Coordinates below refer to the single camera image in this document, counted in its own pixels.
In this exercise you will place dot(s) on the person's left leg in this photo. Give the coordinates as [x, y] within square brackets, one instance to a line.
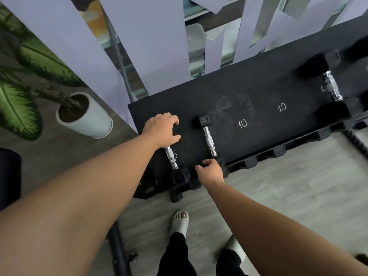
[176, 257]

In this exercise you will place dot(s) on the person's right thumb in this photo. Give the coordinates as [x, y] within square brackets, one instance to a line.
[199, 169]

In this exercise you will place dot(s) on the black cushioned seat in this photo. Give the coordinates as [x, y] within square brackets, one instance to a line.
[8, 178]

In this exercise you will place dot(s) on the green leafy plant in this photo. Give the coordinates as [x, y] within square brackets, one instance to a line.
[34, 58]

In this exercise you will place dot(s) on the white chair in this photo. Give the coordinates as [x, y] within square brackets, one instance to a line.
[195, 40]

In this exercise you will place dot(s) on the small black hex dumbbell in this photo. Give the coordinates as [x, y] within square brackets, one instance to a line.
[207, 137]
[170, 155]

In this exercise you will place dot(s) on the white plant pot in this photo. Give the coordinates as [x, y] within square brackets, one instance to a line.
[89, 120]

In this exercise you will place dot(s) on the person's slipper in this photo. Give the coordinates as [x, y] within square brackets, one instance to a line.
[236, 247]
[179, 224]

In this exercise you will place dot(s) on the person's leg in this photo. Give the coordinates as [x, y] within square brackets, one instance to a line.
[176, 257]
[230, 267]

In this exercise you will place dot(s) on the black dumbbell rack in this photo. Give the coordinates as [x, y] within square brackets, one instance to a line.
[258, 91]

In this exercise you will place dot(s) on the person's right leg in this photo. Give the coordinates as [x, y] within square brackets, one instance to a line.
[230, 267]

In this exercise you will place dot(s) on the person's right slipper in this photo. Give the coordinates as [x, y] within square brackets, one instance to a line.
[236, 247]

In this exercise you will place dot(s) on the person's right hand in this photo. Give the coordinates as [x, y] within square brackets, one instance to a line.
[213, 173]

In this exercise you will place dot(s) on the person's left slipper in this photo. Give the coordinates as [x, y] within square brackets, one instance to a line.
[179, 224]

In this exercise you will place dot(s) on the large black hex dumbbell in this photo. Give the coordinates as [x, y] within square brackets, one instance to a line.
[332, 86]
[359, 47]

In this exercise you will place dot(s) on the person's right forearm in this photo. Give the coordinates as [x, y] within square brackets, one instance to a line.
[273, 235]

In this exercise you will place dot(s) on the person's left hand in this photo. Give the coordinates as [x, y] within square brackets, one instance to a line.
[158, 127]

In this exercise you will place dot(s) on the black metal bar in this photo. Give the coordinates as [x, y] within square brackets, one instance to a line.
[118, 250]

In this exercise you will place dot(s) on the person's left thumb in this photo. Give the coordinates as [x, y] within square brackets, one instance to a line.
[172, 139]

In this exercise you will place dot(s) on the person's left forearm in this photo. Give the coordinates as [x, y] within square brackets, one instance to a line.
[72, 204]

